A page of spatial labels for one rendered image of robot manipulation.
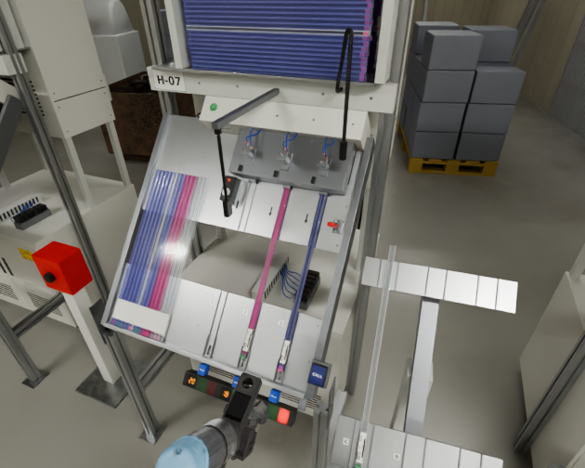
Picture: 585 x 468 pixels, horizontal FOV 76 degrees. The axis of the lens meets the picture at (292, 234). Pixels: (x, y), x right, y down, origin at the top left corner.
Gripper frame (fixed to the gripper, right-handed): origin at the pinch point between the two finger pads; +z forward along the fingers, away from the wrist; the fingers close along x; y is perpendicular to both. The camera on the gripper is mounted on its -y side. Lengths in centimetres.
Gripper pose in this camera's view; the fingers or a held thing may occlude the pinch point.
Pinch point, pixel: (260, 402)
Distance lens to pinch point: 98.1
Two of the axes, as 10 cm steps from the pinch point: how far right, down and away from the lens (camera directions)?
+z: 2.8, 1.8, 9.4
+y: -2.5, 9.6, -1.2
